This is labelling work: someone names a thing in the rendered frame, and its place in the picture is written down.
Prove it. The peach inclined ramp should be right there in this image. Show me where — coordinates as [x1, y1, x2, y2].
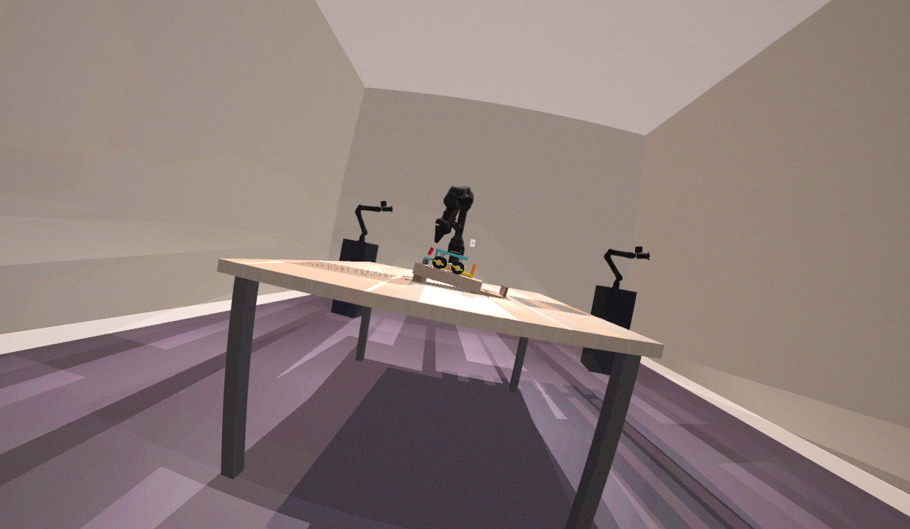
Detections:
[412, 259, 508, 299]

